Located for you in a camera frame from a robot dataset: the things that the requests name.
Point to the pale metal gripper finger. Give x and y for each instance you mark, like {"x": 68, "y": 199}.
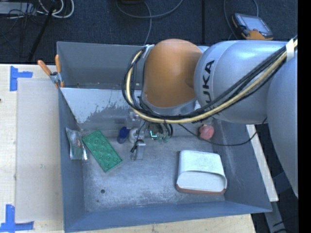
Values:
{"x": 141, "y": 153}
{"x": 134, "y": 120}

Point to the blue round cap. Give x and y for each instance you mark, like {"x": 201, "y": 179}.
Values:
{"x": 123, "y": 135}

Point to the grey metal bin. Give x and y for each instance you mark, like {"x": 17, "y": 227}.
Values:
{"x": 145, "y": 186}

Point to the dark green flat block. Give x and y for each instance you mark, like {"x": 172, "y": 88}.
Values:
{"x": 102, "y": 150}

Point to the pink round fruit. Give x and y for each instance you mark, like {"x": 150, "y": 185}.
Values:
{"x": 207, "y": 132}

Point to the white box with brown edge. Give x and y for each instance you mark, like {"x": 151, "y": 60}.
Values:
{"x": 200, "y": 171}

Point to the clear plastic packet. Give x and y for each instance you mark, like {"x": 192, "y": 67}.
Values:
{"x": 75, "y": 147}

